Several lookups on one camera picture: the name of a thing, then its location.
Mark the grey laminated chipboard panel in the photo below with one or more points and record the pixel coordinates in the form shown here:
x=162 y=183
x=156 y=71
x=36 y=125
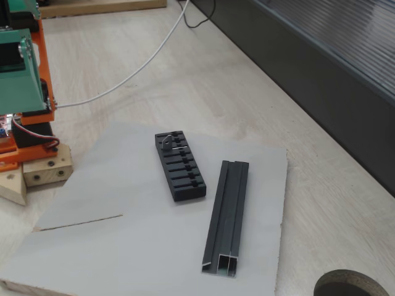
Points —
x=123 y=246

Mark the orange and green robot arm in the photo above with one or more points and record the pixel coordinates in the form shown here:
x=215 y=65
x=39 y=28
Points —
x=18 y=86

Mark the triangular wooden block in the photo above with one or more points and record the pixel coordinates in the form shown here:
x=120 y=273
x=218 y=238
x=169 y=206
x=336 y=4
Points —
x=12 y=188

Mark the black slotted holder block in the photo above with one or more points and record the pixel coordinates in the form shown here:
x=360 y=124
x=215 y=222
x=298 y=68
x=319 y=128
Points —
x=185 y=185

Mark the wooden base block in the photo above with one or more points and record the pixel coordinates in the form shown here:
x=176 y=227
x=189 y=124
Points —
x=46 y=172

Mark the long wooden plank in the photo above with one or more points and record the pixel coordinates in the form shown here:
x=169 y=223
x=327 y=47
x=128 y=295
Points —
x=108 y=6

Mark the red controller circuit board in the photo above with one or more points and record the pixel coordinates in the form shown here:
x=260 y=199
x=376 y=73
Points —
x=3 y=126

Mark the small metal bracket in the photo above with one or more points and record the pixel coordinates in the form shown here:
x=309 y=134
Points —
x=166 y=142

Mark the dark aluminium profile bar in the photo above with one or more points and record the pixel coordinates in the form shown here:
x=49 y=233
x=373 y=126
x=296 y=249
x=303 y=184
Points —
x=226 y=216

